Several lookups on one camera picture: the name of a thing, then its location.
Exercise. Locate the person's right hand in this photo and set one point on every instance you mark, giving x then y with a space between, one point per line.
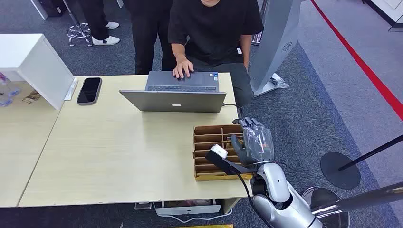
183 67

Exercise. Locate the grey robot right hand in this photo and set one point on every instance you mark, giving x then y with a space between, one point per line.
258 144

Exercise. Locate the thin clear card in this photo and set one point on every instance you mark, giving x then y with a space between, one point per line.
229 142

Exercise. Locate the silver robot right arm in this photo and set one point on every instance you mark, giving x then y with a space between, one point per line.
277 192

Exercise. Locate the person's left forearm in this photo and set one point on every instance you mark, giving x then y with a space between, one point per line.
246 50

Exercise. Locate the person's right forearm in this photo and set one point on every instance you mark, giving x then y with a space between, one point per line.
179 52

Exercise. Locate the standing person in black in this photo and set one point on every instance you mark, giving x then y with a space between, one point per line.
148 34

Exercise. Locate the seated person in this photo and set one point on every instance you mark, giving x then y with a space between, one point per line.
214 28

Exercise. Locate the person with white shoes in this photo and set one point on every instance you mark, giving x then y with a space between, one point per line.
94 22

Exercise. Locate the grey laptop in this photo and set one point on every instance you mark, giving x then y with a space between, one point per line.
176 100

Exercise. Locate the cardboard divider box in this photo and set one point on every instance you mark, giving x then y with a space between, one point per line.
209 151

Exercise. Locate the crumpled clear plastic bag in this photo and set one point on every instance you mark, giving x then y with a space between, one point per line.
278 81

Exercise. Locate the black stanchion with round base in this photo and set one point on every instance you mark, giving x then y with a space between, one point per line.
340 171

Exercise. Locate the grey standing kiosk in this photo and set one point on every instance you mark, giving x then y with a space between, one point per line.
274 47

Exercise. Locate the white box under desk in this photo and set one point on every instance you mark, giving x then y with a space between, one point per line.
189 209

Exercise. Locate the black smartphone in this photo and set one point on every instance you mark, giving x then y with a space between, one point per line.
89 91

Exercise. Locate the chrome stool base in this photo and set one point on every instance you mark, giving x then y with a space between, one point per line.
78 31

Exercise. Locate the white flat strip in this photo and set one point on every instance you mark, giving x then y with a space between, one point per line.
71 89

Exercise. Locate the chrome stanchion with round base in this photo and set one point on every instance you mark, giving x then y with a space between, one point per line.
362 199

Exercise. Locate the white desk shelf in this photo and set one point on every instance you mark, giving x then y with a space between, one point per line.
37 66

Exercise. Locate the small printed sticker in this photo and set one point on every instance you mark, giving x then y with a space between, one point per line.
31 97

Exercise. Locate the clear water bottle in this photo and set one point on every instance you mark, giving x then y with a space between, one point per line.
6 91

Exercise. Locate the white cabinet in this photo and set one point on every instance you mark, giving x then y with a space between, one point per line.
385 9

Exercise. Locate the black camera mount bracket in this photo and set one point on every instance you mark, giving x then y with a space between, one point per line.
226 165

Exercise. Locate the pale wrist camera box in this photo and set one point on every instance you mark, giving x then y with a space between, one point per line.
219 151

